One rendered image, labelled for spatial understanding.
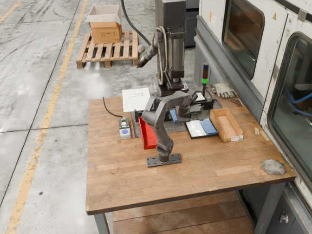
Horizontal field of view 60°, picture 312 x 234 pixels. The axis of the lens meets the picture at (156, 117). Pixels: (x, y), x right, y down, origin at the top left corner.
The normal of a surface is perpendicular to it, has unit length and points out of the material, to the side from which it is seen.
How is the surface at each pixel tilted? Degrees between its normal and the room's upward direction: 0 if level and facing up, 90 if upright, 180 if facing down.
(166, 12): 90
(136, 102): 1
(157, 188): 0
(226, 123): 0
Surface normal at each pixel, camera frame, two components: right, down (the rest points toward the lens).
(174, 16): 0.17, 0.60
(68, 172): -0.04, -0.79
